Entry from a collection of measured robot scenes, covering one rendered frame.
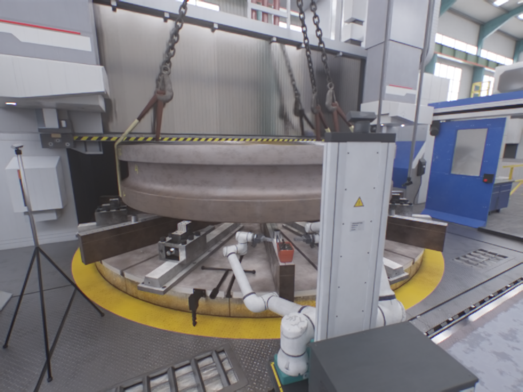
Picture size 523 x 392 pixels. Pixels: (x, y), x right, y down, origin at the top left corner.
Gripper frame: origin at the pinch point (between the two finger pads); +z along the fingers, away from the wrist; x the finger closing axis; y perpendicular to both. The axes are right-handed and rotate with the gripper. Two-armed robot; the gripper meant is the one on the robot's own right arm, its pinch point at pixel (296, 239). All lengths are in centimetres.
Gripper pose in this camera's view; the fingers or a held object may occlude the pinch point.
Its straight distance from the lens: 240.2
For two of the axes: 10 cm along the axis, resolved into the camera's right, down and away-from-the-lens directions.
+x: 0.9, 2.0, -9.8
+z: -10.0, 0.2, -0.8
